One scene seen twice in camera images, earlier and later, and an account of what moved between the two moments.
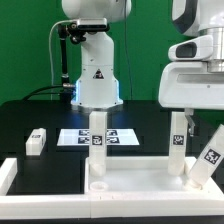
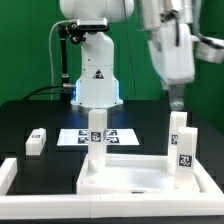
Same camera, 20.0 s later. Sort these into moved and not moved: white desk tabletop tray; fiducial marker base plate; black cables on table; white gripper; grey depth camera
Moved: white desk tabletop tray; white gripper
Not moved: grey depth camera; black cables on table; fiducial marker base plate
